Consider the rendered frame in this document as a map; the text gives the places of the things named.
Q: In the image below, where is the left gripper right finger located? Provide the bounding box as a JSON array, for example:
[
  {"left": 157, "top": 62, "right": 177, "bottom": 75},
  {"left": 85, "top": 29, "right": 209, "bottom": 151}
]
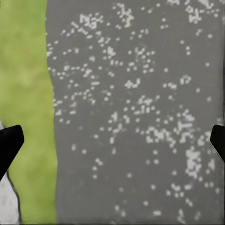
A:
[{"left": 210, "top": 124, "right": 225, "bottom": 162}]

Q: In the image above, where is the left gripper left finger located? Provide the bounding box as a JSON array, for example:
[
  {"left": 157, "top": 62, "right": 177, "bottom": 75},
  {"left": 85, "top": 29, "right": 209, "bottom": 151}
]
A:
[{"left": 0, "top": 125, "right": 24, "bottom": 180}]

